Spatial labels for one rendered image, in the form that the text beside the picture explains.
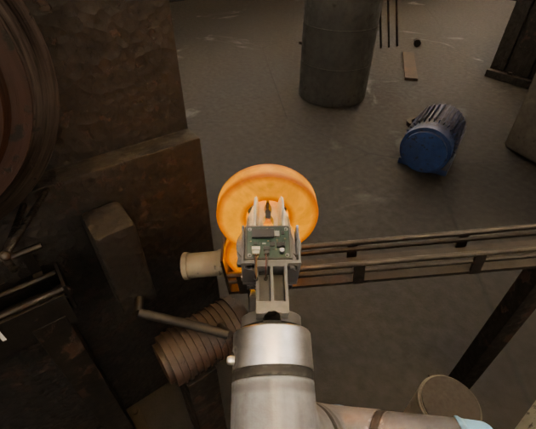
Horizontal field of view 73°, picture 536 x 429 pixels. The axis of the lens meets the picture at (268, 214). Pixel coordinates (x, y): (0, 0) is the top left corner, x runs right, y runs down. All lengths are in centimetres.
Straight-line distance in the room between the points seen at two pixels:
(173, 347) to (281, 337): 49
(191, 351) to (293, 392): 49
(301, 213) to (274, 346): 23
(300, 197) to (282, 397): 27
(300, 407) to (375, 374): 107
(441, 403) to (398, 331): 73
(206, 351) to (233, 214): 41
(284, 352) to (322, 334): 110
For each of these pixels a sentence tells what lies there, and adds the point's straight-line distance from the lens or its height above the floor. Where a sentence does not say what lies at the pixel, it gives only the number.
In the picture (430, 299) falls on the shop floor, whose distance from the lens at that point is 172.
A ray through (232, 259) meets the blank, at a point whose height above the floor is 70.
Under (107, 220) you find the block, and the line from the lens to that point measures 76.
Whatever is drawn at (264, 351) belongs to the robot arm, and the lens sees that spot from 40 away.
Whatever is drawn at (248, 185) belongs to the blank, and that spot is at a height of 96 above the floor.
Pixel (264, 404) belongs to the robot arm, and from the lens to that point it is 39.
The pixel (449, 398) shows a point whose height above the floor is 52.
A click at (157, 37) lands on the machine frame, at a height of 107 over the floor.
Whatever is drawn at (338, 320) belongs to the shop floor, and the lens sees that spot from 154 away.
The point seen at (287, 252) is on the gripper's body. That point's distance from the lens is 43.
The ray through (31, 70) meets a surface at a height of 110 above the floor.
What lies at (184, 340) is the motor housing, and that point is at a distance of 87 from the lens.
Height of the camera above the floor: 126
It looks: 40 degrees down
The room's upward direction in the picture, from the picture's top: 1 degrees clockwise
